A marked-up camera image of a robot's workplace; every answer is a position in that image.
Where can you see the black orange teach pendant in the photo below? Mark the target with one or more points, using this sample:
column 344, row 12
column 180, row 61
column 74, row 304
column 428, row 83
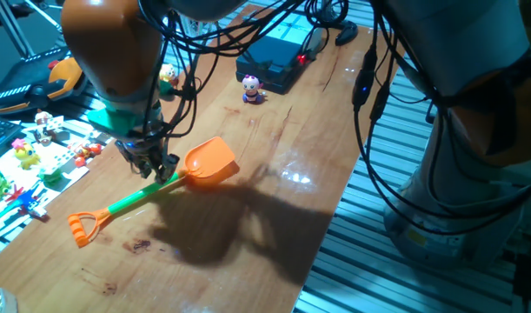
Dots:
column 26, row 82

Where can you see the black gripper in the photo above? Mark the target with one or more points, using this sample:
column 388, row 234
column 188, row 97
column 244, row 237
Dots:
column 141, row 148

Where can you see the small doll toy purple buns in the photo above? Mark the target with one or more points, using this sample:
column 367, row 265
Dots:
column 251, row 84

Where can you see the brown white figure toy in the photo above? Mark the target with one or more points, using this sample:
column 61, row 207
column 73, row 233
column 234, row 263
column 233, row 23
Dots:
column 42, row 117

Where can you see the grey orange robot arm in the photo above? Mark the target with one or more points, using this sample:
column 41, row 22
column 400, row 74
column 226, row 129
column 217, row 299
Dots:
column 113, row 48

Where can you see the pale ribboned gift box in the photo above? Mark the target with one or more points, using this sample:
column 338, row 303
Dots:
column 291, row 30

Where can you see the red blue plane toy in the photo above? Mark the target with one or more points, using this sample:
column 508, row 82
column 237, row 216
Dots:
column 28, row 200

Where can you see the dark blue box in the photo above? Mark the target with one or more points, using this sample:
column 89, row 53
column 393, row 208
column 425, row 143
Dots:
column 269, row 61

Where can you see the small green toy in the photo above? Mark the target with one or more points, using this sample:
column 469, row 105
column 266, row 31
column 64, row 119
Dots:
column 51, row 176

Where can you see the white paper sheet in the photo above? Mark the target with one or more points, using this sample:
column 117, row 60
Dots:
column 19, row 176

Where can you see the grey metal tripod leg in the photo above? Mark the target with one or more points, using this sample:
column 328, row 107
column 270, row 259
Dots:
column 13, row 28
column 43, row 13

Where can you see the black stand base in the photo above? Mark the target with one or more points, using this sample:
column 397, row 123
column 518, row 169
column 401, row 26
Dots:
column 347, row 32

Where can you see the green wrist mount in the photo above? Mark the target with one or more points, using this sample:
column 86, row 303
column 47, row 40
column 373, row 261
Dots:
column 113, row 121

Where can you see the black usb connector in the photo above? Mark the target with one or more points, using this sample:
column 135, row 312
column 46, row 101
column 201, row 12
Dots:
column 363, row 82
column 380, row 100

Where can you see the yellow white animal toy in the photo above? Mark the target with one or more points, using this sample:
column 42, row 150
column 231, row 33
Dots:
column 168, row 73

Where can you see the red yellow toy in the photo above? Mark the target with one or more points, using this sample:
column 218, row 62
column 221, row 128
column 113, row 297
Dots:
column 83, row 151

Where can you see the orange green toy shovel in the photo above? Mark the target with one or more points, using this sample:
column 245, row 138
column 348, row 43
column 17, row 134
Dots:
column 210, row 161

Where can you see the yellow chick toy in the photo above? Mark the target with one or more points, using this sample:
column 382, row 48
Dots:
column 27, row 154

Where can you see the red ball toy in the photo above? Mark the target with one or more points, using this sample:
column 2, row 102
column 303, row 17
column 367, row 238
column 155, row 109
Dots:
column 80, row 161

